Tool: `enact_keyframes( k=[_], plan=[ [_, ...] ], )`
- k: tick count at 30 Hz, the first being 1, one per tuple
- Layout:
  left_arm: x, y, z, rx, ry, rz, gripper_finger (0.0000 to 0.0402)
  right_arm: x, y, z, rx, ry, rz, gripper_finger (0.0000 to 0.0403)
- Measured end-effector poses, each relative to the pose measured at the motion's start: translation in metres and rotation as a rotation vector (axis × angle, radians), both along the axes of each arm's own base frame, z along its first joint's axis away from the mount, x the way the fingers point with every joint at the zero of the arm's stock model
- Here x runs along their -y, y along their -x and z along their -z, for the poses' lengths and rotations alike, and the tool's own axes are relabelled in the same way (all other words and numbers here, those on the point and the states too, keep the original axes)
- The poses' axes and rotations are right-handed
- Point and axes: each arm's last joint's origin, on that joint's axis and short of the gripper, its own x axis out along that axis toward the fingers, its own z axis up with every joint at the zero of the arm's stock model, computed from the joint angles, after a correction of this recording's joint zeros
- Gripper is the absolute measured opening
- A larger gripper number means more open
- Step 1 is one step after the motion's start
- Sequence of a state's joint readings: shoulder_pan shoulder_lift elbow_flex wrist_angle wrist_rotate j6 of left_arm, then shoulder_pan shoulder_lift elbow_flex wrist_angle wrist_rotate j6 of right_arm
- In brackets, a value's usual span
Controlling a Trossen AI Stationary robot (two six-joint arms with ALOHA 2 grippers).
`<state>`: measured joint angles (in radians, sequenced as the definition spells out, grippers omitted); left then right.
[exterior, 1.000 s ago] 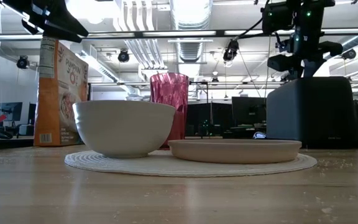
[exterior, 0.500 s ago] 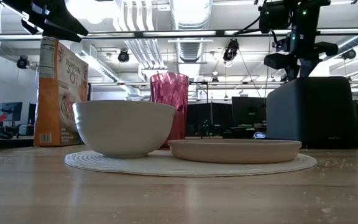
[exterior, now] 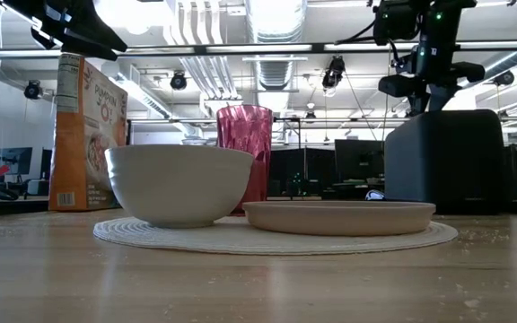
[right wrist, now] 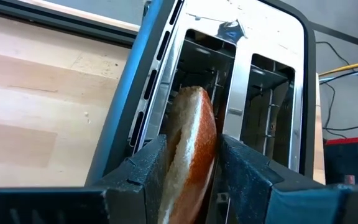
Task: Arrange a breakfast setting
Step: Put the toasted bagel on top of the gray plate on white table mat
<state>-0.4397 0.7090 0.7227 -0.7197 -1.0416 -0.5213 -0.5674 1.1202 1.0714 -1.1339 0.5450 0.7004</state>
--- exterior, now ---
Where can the orange cereal box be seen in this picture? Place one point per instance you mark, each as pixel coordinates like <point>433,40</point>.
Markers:
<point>79,148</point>

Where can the round white woven placemat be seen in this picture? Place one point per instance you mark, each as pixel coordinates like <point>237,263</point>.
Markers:
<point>240,242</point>

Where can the silver ventilation duct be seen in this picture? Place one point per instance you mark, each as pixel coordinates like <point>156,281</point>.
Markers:
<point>276,36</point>

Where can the white ceramic bowl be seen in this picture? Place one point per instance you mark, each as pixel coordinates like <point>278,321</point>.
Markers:
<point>177,184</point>

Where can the black two-slot toaster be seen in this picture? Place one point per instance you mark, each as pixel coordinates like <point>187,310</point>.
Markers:
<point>447,161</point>

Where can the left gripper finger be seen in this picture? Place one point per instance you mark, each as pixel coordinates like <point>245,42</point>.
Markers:
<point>92,31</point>
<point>74,50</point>

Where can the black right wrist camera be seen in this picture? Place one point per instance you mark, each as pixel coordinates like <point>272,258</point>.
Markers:
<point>397,85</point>

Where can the black overhead crossbar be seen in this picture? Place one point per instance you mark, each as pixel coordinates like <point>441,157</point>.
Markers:
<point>258,48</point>

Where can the black computer monitor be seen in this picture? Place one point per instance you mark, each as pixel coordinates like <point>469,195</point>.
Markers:
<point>14,160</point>

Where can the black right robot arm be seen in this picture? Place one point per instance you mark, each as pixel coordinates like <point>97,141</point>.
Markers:
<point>438,27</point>

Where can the black ceiling camera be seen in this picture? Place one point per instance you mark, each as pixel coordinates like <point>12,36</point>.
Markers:
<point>178,81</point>
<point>332,74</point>
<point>32,89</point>
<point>504,78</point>

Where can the beige round plate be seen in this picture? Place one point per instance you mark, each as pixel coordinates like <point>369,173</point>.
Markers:
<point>339,217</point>

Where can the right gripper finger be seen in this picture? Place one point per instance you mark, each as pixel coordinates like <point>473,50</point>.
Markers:
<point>419,104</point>
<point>439,98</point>

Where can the red plastic cup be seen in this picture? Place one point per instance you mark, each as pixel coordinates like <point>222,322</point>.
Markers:
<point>245,128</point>

